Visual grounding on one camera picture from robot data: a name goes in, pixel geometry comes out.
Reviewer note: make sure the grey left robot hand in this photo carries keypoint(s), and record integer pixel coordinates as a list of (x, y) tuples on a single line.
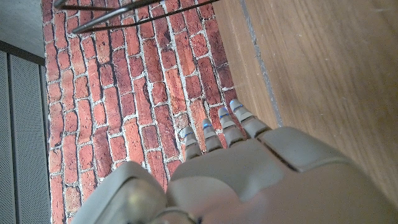
[(248, 174)]

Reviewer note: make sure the red brick printed backdrop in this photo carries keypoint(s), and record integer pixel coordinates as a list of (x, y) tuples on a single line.
[(124, 93)]

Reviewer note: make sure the grey perforated panel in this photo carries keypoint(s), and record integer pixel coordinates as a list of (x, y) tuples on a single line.
[(25, 140)]

